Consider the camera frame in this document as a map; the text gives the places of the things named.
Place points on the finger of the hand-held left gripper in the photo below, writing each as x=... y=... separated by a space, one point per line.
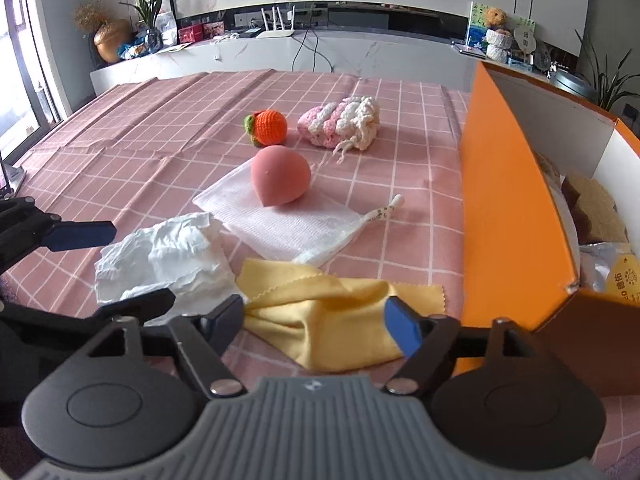
x=145 y=302
x=85 y=236

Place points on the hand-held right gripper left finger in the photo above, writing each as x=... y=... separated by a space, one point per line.
x=225 y=319

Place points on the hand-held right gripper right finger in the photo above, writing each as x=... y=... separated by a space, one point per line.
x=404 y=325

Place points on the white tissue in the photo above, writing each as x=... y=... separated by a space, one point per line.
x=160 y=255

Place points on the yellow cloth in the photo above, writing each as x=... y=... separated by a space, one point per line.
x=325 y=320

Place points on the orange cardboard box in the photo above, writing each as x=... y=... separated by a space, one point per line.
x=505 y=200

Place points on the brown fluffy headband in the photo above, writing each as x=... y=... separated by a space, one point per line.
x=550 y=172

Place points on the silver packet with yellow label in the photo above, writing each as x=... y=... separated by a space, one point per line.
x=615 y=270

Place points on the brown toast-shaped sponge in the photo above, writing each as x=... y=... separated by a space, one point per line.
x=595 y=210

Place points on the dark metal stand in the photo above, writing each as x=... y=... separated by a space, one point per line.
x=11 y=175

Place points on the pink checked tablecloth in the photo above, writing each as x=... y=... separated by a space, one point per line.
x=150 y=125

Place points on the pink peach-shaped makeup sponge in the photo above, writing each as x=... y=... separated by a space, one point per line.
x=280 y=177

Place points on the glass balcony door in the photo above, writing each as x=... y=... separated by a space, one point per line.
x=20 y=60

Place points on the golden vase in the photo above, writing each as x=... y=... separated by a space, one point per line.
x=112 y=42

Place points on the orange crochet fruit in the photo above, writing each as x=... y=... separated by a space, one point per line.
x=270 y=127

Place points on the pink white crochet pouch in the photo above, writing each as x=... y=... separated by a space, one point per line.
x=340 y=122

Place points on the dried flowers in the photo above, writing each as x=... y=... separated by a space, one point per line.
x=91 y=15

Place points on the red gift box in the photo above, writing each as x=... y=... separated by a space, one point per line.
x=191 y=34

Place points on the green plant in glass vase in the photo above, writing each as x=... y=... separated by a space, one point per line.
x=147 y=15

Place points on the pink gift box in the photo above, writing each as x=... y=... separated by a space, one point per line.
x=213 y=30

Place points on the white marble television cabinet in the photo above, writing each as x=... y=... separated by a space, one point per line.
x=390 y=60

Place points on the white router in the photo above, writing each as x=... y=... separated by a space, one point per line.
x=275 y=33

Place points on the flat laptop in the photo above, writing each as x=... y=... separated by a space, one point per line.
x=470 y=50

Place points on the silver decorative plate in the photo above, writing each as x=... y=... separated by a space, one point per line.
x=541 y=57

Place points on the blue green painting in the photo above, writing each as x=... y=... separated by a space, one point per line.
x=475 y=25

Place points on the round paper fan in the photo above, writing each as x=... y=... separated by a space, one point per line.
x=525 y=35

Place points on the long-leaf potted plant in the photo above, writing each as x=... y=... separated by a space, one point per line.
x=607 y=80

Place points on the brown teddy bear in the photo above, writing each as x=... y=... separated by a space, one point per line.
x=496 y=18

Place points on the black picture frame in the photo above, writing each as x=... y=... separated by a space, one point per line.
x=170 y=17

